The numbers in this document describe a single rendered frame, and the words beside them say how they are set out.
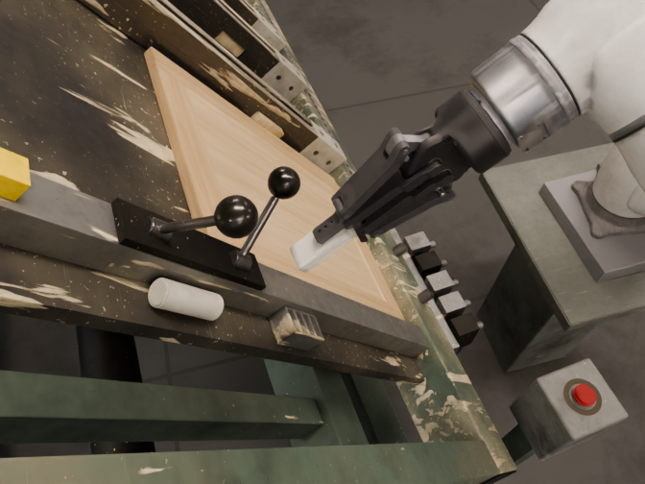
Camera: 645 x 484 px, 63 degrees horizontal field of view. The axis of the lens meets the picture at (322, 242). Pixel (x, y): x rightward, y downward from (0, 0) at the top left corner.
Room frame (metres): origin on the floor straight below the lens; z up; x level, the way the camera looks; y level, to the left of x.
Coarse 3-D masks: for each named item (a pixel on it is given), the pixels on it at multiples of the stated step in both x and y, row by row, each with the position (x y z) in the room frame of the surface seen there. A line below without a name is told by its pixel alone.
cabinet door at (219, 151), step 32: (160, 64) 0.71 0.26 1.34; (160, 96) 0.63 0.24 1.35; (192, 96) 0.69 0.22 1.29; (192, 128) 0.59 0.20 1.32; (224, 128) 0.67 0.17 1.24; (256, 128) 0.77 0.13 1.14; (192, 160) 0.50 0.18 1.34; (224, 160) 0.57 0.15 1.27; (256, 160) 0.65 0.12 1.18; (288, 160) 0.75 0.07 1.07; (192, 192) 0.44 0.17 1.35; (224, 192) 0.48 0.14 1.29; (256, 192) 0.55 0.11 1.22; (320, 192) 0.73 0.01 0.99; (288, 224) 0.52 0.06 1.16; (256, 256) 0.38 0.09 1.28; (288, 256) 0.43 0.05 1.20; (352, 256) 0.57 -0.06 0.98; (352, 288) 0.46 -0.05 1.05; (384, 288) 0.53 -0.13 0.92
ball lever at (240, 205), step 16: (224, 208) 0.27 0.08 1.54; (240, 208) 0.27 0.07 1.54; (256, 208) 0.28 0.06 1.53; (160, 224) 0.29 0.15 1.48; (176, 224) 0.29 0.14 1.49; (192, 224) 0.28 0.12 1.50; (208, 224) 0.27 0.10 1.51; (224, 224) 0.26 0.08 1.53; (240, 224) 0.26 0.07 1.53; (256, 224) 0.27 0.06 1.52
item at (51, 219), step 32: (32, 192) 0.27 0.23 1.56; (64, 192) 0.29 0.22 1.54; (0, 224) 0.24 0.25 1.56; (32, 224) 0.24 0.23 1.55; (64, 224) 0.25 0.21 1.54; (96, 224) 0.27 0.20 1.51; (64, 256) 0.24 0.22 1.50; (96, 256) 0.25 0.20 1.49; (128, 256) 0.26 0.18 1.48; (224, 288) 0.29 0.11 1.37; (288, 288) 0.33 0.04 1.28; (320, 288) 0.38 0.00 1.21; (320, 320) 0.33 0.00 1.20; (352, 320) 0.35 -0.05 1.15; (384, 320) 0.40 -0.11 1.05; (416, 352) 0.40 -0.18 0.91
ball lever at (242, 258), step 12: (276, 168) 0.40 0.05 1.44; (288, 168) 0.40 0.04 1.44; (276, 180) 0.38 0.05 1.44; (288, 180) 0.38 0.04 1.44; (276, 192) 0.37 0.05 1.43; (288, 192) 0.37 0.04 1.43; (276, 204) 0.37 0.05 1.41; (264, 216) 0.36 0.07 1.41; (252, 240) 0.34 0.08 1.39; (240, 252) 0.33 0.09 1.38; (240, 264) 0.31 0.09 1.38
